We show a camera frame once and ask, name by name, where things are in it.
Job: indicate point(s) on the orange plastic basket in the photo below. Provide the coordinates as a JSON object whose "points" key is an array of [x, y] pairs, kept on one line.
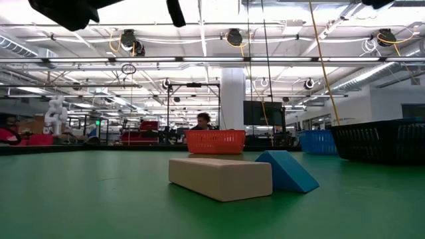
{"points": [[216, 142]]}

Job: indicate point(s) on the red tool chest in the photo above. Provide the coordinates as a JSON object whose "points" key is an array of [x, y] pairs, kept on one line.
{"points": [[146, 131]]}

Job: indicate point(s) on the person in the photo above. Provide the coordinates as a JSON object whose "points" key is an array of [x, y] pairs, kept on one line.
{"points": [[202, 119]]}

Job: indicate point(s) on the blue plastic basket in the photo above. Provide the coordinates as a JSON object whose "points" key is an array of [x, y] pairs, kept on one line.
{"points": [[317, 142]]}

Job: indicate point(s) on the black monitor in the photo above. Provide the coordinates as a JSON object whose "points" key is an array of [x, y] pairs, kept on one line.
{"points": [[262, 113]]}

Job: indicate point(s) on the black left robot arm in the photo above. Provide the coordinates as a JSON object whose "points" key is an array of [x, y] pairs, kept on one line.
{"points": [[66, 13]]}

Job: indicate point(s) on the blue triangle block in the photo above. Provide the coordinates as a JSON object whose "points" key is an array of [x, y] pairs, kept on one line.
{"points": [[287, 174]]}

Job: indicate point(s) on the black metal rig frame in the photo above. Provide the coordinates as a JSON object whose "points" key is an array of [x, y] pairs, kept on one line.
{"points": [[193, 85]]}

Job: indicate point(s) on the red bin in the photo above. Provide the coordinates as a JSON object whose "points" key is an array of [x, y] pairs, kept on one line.
{"points": [[40, 139]]}

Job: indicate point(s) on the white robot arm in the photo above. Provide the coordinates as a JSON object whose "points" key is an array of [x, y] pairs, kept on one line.
{"points": [[55, 114]]}

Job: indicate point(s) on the beige rectangular block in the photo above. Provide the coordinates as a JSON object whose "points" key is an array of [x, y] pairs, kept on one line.
{"points": [[219, 179]]}

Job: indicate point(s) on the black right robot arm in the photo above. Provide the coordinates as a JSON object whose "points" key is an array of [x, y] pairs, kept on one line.
{"points": [[378, 3]]}

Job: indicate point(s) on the black plastic basket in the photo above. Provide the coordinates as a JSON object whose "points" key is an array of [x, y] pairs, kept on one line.
{"points": [[382, 142]]}

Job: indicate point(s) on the black table frame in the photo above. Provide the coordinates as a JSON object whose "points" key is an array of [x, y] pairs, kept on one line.
{"points": [[99, 149]]}

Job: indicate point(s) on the white round pillar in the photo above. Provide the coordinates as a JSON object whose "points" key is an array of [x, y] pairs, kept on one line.
{"points": [[232, 99]]}

